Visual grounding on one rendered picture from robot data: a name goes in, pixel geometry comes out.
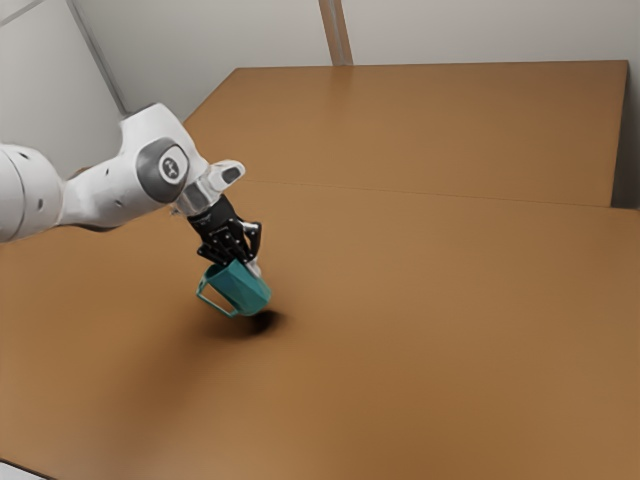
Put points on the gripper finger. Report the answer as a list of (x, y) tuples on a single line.
[(251, 245), (218, 251)]

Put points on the teal faceted mug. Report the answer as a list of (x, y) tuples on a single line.
[(239, 292)]

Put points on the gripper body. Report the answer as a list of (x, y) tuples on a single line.
[(215, 222)]

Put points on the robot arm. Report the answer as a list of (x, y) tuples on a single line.
[(100, 185)]

